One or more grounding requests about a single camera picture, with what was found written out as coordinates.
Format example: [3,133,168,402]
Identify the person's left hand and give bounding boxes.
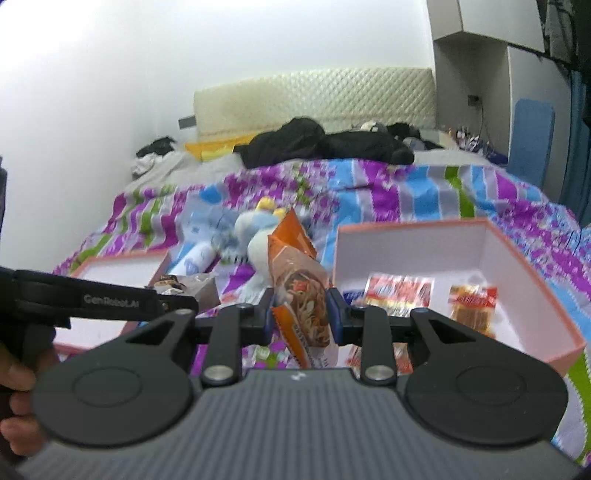
[1,346,59,457]

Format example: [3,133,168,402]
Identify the deep pink cardboard box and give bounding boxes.
[332,218,586,374]

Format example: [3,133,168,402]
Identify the yellow pillow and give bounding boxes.
[184,133,256,162]

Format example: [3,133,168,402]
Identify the clothes heap on nightstand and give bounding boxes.
[131,136,179,179]

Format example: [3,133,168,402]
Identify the colourful floral bedspread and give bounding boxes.
[52,156,591,464]

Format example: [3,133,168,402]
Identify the white blue plush toy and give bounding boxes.
[235,197,287,284]

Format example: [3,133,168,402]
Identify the red yellow soybean snack bag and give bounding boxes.
[449,284,498,338]

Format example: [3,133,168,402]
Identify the red clear dried snack bag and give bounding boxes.
[361,273,435,317]

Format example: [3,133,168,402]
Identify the white wardrobe shelf unit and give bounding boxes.
[427,0,548,153]

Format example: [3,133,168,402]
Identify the black clothing pile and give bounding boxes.
[233,117,441,169]

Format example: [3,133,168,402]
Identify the cream quilted headboard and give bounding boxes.
[193,67,437,141]

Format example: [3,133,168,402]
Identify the orange noodle snack bag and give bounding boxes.
[267,210,339,369]

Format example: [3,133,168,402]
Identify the white spray bottle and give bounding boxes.
[168,241,216,276]

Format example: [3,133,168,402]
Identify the pink box lid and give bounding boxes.
[54,250,170,355]

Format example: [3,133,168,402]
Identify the grey blanket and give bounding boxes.
[124,151,245,192]

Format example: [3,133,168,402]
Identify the blue curtain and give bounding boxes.
[560,71,590,227]

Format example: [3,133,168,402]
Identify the blue white cabbage snack bag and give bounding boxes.
[342,290,368,306]

